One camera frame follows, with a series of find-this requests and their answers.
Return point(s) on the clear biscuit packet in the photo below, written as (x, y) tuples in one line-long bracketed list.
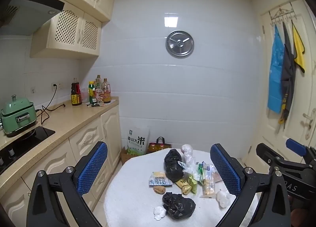
[(208, 182)]

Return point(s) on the green yellow bottle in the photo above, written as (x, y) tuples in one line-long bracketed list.
[(91, 93)]

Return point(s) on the dark soy sauce bottle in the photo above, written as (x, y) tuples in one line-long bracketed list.
[(75, 94)]

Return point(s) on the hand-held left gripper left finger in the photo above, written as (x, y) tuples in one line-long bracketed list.
[(92, 167)]

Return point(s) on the round metal pot lid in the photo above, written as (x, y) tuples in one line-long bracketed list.
[(179, 44)]

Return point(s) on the blue apron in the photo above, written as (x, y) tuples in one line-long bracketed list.
[(276, 73)]

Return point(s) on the tall clear bottle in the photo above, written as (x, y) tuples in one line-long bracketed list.
[(98, 81)]

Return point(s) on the cream base cabinet with countertop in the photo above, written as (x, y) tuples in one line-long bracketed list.
[(69, 125)]

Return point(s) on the clear plastic bag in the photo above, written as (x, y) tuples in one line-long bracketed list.
[(188, 154)]

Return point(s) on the yellow towel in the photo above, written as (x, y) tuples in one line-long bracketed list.
[(298, 49)]

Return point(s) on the dark grey apron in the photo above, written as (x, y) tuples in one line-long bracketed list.
[(287, 76)]

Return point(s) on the black induction cooktop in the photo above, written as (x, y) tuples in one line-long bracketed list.
[(22, 140)]

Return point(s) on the cream door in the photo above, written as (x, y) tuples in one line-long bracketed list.
[(261, 88)]

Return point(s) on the beige ginger piece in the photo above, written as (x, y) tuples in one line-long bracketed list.
[(159, 189)]

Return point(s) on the red white seasoning packet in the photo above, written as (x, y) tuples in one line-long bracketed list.
[(99, 97)]

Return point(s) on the green white packet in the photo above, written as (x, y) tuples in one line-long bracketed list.
[(200, 170)]

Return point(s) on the brown cardboard box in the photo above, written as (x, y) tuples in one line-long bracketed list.
[(124, 155)]

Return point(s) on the white green rice bag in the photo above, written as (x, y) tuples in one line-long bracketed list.
[(137, 140)]

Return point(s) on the white wall socket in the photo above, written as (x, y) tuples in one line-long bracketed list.
[(56, 86)]

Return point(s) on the metal over-door hook rack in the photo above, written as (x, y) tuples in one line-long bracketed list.
[(281, 14)]

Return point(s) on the cream lattice door cabinet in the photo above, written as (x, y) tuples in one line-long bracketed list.
[(66, 31)]

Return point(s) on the orange label oil bottle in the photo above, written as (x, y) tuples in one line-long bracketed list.
[(106, 92)]

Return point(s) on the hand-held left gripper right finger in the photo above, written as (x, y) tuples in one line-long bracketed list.
[(226, 170)]

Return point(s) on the pink clear container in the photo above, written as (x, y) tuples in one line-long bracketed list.
[(85, 96)]

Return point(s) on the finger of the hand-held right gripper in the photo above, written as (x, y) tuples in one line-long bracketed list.
[(265, 154), (296, 146)]

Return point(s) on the green electric cooker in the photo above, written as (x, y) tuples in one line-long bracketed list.
[(17, 115)]

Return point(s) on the grey range hood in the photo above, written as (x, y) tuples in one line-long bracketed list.
[(27, 12)]

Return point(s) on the white tissue ball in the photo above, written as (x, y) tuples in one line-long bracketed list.
[(159, 213), (223, 198)]

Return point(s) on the blue white milk packet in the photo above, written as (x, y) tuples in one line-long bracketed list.
[(159, 179)]

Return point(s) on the black plastic bag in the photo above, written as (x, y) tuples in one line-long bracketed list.
[(172, 165), (179, 204)]

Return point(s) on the yellow brown wrapper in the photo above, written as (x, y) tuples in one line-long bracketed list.
[(184, 186)]

